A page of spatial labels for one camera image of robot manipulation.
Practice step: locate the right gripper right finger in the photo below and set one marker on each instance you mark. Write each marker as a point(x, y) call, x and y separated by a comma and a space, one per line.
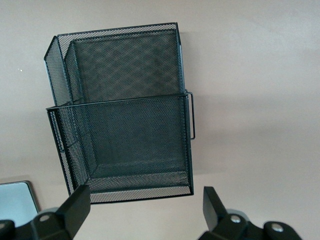
point(212, 210)

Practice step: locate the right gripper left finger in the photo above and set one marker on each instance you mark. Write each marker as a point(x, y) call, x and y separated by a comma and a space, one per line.
point(75, 207)

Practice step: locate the silver laptop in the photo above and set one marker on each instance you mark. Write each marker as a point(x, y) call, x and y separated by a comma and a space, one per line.
point(12, 197)

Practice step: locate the black mesh desk organizer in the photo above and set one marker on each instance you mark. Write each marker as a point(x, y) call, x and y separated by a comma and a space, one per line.
point(125, 125)

